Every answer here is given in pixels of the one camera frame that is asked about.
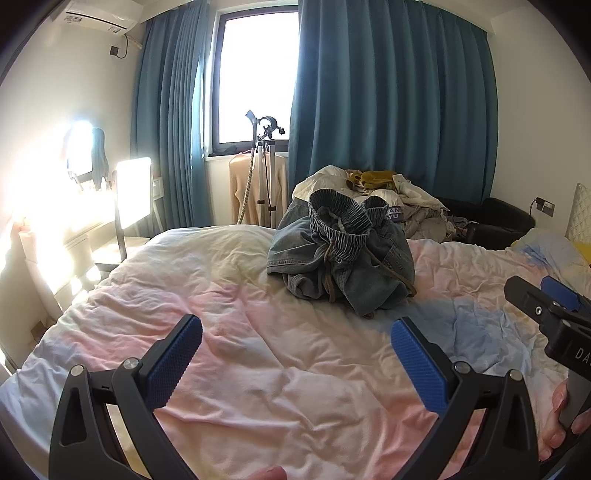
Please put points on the grey jacket with purple label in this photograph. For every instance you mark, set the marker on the grey jacket with purple label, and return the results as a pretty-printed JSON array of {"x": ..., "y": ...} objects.
[{"x": 425, "y": 226}]

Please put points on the grey wall socket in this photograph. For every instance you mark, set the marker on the grey wall socket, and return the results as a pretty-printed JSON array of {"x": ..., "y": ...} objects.
[{"x": 547, "y": 207}]

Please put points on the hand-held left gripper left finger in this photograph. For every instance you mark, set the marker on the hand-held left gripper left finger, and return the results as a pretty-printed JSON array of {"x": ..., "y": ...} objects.
[{"x": 178, "y": 360}]

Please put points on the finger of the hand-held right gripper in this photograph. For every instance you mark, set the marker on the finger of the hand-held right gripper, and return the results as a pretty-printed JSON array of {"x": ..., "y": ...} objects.
[
  {"x": 531, "y": 300},
  {"x": 565, "y": 293}
]

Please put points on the desk mirror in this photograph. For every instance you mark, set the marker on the desk mirror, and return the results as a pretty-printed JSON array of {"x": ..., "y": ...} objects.
[{"x": 81, "y": 147}]

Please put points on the blue denim jeans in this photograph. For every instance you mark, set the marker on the blue denim jeans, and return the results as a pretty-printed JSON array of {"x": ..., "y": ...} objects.
[{"x": 304, "y": 249}]

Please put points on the white desk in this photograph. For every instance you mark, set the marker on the white desk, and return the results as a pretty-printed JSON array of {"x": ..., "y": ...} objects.
[{"x": 69, "y": 230}]

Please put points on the yellow pillow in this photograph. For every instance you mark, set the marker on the yellow pillow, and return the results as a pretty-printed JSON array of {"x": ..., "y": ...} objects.
[{"x": 584, "y": 254}]

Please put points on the white wall switch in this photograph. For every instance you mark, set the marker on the white wall switch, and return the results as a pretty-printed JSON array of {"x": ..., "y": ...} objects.
[{"x": 157, "y": 188}]

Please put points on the pastel tie-dye pillow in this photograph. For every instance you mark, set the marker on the pastel tie-dye pillow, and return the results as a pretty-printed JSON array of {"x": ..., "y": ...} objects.
[{"x": 549, "y": 251}]

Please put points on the wide teal curtain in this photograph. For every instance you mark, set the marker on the wide teal curtain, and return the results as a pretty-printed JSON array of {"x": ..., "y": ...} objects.
[{"x": 392, "y": 92}]

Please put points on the person's right hand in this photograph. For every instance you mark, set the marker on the person's right hand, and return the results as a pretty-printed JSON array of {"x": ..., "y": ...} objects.
[{"x": 554, "y": 429}]

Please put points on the white backed chair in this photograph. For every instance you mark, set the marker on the white backed chair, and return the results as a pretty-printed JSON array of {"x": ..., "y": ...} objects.
[{"x": 134, "y": 189}]

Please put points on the garment steamer stand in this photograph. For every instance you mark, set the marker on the garment steamer stand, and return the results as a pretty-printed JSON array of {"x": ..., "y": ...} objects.
[{"x": 262, "y": 175}]

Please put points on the mustard yellow garment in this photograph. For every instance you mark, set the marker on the mustard yellow garment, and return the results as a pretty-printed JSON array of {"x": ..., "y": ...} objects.
[{"x": 376, "y": 177}]

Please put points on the white air conditioner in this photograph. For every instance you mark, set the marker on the white air conditioner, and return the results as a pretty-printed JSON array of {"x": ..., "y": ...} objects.
[{"x": 97, "y": 16}]

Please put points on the beige hanging sweater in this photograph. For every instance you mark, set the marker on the beige hanging sweater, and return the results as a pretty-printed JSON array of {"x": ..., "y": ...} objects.
[{"x": 242, "y": 194}]

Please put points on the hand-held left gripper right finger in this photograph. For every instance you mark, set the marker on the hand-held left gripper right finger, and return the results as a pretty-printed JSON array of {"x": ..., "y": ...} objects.
[{"x": 418, "y": 364}]

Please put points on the narrow teal curtain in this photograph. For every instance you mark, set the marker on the narrow teal curtain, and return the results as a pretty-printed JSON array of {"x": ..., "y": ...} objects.
[{"x": 171, "y": 115}]

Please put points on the dark framed window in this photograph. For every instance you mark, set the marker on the dark framed window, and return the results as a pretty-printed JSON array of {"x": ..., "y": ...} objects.
[{"x": 258, "y": 69}]

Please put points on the cream down jacket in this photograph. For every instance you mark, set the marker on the cream down jacket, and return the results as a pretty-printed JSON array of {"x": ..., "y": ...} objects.
[{"x": 323, "y": 177}]

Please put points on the pastel tie-dye duvet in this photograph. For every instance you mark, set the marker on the pastel tie-dye duvet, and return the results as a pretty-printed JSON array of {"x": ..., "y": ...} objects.
[{"x": 277, "y": 369}]

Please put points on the person's left hand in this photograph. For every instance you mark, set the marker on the person's left hand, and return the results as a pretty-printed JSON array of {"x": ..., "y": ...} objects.
[{"x": 270, "y": 474}]

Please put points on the black sofa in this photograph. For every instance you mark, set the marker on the black sofa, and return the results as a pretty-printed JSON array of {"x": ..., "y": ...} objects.
[{"x": 503, "y": 214}]

